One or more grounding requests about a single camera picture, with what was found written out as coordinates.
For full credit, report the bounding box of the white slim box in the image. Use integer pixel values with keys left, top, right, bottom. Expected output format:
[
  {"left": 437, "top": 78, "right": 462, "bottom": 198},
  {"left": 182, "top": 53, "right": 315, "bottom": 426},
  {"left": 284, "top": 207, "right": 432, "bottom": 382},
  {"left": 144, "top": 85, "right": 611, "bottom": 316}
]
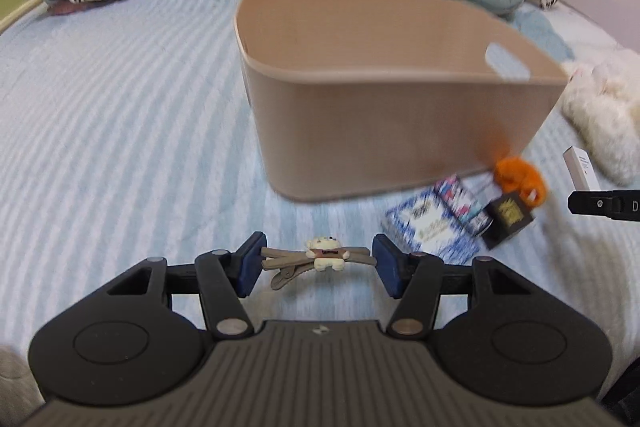
[{"left": 563, "top": 146, "right": 600, "bottom": 191}]

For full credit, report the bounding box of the bear hair clip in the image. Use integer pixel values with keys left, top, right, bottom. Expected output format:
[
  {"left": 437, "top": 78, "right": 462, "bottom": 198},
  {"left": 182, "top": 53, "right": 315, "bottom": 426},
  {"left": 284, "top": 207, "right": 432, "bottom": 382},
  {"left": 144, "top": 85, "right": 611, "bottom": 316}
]
[{"left": 260, "top": 236, "right": 376, "bottom": 291}]

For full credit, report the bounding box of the black gold small box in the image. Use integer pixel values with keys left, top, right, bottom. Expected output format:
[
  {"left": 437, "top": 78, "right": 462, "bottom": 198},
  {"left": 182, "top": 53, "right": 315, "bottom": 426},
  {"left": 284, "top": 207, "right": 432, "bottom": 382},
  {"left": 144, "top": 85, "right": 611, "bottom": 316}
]
[{"left": 480, "top": 192, "right": 534, "bottom": 251}]

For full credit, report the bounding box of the blue white card pack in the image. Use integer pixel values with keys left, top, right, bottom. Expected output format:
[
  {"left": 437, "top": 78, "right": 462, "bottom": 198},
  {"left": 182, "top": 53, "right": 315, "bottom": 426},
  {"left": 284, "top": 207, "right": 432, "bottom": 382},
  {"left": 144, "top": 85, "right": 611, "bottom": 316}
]
[{"left": 381, "top": 188, "right": 480, "bottom": 265}]

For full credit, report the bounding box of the hello kitty small box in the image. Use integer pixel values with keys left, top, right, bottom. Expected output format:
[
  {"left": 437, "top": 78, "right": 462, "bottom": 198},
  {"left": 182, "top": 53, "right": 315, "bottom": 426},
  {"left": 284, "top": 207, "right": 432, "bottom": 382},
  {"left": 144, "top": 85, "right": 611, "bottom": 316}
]
[{"left": 435, "top": 176, "right": 492, "bottom": 236}]

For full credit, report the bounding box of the white fluffy plush toy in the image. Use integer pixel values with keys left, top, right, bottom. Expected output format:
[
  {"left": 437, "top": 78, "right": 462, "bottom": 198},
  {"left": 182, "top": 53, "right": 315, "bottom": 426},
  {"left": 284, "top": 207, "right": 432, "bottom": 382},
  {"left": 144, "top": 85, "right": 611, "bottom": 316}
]
[{"left": 560, "top": 49, "right": 639, "bottom": 186}]

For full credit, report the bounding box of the orange fluffy pompom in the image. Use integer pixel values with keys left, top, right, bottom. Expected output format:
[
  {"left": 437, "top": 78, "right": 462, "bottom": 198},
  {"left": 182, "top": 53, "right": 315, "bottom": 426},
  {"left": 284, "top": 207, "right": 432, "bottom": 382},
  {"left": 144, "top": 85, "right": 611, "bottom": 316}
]
[{"left": 494, "top": 157, "right": 548, "bottom": 209}]

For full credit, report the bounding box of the blue striped bed sheet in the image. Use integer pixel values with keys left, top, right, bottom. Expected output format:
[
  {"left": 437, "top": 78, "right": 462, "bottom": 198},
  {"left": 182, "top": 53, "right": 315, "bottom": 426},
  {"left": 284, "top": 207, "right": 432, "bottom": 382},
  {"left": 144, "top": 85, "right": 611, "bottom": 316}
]
[{"left": 1, "top": 0, "right": 639, "bottom": 365}]

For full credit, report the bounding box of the beige plastic storage bin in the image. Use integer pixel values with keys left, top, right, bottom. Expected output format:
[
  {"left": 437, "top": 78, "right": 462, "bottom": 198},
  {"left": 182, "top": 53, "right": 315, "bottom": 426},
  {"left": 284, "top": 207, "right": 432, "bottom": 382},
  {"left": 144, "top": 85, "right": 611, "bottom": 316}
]
[{"left": 234, "top": 0, "right": 567, "bottom": 202}]

